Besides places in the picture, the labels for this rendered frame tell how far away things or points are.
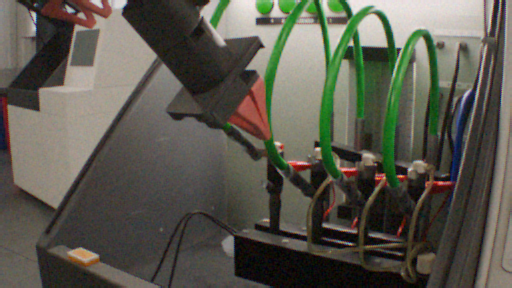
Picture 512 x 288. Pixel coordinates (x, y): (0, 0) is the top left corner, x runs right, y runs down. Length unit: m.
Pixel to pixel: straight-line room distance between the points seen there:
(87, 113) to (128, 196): 2.63
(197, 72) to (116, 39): 3.27
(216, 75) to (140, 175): 0.59
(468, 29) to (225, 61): 0.61
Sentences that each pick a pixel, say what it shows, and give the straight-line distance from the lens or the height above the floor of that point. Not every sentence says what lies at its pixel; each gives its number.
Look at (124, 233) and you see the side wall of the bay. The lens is 1.04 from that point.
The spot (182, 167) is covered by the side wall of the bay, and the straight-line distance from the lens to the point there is 1.13.
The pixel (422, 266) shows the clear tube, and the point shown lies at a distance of 0.74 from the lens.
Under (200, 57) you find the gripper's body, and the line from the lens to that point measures 0.46.
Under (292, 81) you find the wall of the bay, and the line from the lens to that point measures 1.13.
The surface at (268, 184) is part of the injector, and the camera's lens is 0.82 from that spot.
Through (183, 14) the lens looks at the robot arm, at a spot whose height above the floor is 1.32.
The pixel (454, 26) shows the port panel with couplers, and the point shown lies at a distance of 0.99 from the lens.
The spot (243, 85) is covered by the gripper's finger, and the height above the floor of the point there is 1.25.
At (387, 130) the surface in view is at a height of 1.20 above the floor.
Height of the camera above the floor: 1.30
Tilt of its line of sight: 12 degrees down
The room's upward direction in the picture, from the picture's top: straight up
